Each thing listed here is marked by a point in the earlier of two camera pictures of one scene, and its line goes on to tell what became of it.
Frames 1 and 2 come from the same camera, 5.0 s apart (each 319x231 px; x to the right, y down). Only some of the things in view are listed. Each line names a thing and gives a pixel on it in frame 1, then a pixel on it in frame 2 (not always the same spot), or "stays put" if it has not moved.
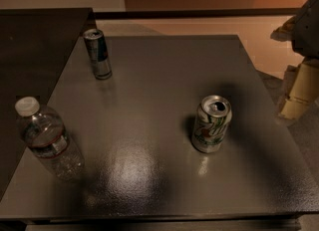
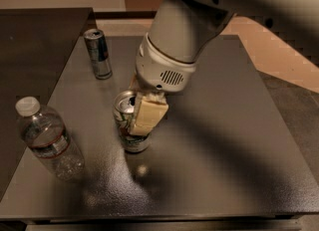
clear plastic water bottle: (44, 133) stays put
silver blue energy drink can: (98, 49) stays put
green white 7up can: (210, 123) -> (123, 110)
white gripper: (308, 32) -> (159, 71)
